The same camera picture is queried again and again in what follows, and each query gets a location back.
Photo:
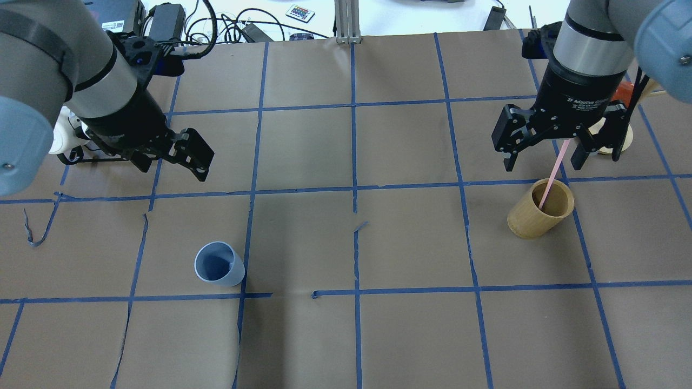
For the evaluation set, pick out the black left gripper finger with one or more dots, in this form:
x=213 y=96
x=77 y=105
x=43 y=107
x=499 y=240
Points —
x=143 y=161
x=190 y=150

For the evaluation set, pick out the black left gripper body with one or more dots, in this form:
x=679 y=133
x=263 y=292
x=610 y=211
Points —
x=131 y=123

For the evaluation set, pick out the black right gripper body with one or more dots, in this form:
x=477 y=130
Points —
x=574 y=89

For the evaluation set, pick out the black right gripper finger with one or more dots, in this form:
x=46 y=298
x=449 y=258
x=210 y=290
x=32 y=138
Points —
x=511 y=152
x=585 y=145

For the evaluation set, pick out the light blue plastic cup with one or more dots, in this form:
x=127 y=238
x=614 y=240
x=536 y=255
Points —
x=219 y=264

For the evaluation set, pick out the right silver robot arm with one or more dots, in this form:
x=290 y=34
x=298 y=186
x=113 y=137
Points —
x=600 y=58

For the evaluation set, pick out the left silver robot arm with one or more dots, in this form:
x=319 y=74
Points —
x=55 y=55

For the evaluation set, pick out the orange mug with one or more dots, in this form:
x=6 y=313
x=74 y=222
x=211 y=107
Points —
x=624 y=93

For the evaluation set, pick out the bamboo cylinder holder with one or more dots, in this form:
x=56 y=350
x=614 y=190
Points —
x=530 y=218

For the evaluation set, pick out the white mug far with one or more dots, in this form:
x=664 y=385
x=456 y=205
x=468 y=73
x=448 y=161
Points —
x=69 y=132

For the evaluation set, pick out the wooden mug tree stand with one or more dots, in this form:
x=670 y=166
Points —
x=610 y=133

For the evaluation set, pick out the black power brick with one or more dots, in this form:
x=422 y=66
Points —
x=495 y=18

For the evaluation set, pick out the black power adapter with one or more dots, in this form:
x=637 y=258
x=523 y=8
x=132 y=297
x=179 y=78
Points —
x=166 y=22

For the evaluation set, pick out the small remote control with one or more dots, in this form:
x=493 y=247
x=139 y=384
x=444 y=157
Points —
x=300 y=14

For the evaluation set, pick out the black wire mug rack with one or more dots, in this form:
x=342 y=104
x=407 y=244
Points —
x=77 y=155

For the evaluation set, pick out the aluminium frame post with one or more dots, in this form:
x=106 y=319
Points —
x=347 y=21

